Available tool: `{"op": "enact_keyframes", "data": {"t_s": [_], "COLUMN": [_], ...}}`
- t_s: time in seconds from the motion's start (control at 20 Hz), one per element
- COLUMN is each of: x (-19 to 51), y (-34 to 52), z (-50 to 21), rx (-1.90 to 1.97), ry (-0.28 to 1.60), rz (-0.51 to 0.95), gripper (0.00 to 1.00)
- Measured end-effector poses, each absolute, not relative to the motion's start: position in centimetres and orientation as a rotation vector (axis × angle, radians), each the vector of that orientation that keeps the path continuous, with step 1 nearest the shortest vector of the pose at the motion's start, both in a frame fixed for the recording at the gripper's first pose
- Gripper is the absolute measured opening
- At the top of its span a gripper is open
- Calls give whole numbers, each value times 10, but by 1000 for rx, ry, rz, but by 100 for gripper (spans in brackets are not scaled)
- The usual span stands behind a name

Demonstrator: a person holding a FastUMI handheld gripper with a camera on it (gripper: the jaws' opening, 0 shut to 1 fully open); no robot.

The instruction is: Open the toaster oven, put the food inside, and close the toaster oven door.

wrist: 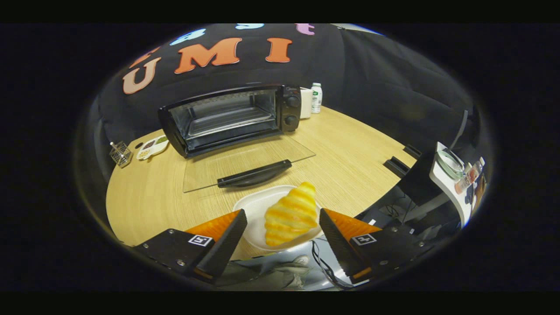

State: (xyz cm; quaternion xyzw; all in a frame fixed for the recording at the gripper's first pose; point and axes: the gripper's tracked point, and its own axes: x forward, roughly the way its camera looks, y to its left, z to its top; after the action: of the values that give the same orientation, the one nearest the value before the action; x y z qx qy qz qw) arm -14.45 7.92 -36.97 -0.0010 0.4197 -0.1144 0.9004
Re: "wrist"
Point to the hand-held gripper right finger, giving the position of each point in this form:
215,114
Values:
341,245

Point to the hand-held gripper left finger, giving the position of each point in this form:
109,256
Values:
227,245

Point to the yellow croissant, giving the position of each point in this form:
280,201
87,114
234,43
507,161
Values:
291,214

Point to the black toaster oven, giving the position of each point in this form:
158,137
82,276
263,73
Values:
291,111

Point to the white pop-up toaster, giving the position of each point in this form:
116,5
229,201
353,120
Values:
306,105

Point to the white oval plate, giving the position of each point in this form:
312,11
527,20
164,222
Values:
253,210

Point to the black table clamp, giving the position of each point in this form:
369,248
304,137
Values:
412,151
396,166

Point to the white side table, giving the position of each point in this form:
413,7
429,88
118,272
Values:
442,181

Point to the white snack dish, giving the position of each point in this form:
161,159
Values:
153,148

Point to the clear glass dish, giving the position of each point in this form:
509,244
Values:
450,162

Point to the small white green-label bottle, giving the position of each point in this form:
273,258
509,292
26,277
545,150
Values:
316,98

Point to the black backdrop cloth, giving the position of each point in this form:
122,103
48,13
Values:
385,87

